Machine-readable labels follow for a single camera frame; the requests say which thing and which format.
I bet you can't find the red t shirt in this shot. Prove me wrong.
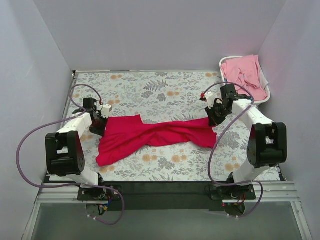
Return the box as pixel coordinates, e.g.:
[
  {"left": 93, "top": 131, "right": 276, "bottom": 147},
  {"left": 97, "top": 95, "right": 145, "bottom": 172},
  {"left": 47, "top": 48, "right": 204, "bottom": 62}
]
[{"left": 96, "top": 115, "right": 217, "bottom": 167}]

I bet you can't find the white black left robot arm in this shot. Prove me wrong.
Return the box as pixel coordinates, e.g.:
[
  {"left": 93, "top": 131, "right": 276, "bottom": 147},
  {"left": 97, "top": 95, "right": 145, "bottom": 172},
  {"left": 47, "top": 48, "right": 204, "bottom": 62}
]
[{"left": 45, "top": 97, "right": 113, "bottom": 200}]

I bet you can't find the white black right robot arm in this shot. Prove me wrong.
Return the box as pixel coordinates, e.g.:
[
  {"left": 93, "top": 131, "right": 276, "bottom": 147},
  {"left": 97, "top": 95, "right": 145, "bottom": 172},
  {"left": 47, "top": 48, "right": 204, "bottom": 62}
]
[{"left": 200, "top": 82, "right": 288, "bottom": 200}]

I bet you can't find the pink t shirt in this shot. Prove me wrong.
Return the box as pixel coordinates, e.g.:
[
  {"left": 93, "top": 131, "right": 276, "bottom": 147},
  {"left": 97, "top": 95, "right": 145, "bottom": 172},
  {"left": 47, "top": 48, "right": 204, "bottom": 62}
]
[{"left": 220, "top": 54, "right": 270, "bottom": 102}]

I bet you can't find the white laundry basket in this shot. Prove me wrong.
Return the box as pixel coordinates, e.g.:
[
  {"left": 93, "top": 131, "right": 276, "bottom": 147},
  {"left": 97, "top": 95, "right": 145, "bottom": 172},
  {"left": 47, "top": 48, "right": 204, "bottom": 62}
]
[{"left": 218, "top": 55, "right": 272, "bottom": 105}]

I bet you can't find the floral table mat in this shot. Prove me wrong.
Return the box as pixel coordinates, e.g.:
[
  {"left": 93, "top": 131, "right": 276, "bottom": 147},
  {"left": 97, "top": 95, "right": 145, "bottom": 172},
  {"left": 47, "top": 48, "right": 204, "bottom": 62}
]
[{"left": 67, "top": 71, "right": 250, "bottom": 181}]

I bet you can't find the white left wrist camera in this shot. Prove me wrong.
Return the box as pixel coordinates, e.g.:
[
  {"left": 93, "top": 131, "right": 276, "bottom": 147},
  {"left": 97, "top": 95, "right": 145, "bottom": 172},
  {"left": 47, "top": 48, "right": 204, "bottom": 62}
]
[{"left": 98, "top": 104, "right": 113, "bottom": 119}]

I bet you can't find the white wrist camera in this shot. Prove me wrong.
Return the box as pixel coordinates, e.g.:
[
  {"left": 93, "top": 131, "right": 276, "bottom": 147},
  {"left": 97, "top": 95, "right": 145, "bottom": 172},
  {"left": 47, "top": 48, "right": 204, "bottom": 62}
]
[
  {"left": 98, "top": 104, "right": 113, "bottom": 119},
  {"left": 200, "top": 91, "right": 216, "bottom": 109}
]

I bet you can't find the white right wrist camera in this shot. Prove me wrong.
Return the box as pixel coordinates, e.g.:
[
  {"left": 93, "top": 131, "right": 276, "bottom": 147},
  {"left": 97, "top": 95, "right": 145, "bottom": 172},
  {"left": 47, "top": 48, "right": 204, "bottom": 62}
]
[{"left": 200, "top": 91, "right": 216, "bottom": 109}]

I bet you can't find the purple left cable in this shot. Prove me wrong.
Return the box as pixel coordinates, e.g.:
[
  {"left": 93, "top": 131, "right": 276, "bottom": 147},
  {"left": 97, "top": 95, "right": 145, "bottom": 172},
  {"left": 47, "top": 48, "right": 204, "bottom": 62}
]
[{"left": 15, "top": 84, "right": 125, "bottom": 225}]

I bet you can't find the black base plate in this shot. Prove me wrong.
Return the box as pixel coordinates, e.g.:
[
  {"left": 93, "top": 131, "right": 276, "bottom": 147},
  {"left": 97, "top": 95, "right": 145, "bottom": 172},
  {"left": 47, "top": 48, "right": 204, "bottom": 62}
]
[{"left": 77, "top": 181, "right": 256, "bottom": 212}]

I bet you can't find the aluminium frame rail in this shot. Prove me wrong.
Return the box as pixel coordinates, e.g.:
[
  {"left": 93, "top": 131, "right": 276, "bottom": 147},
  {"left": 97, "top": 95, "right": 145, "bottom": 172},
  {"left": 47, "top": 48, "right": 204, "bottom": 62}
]
[{"left": 35, "top": 181, "right": 300, "bottom": 204}]

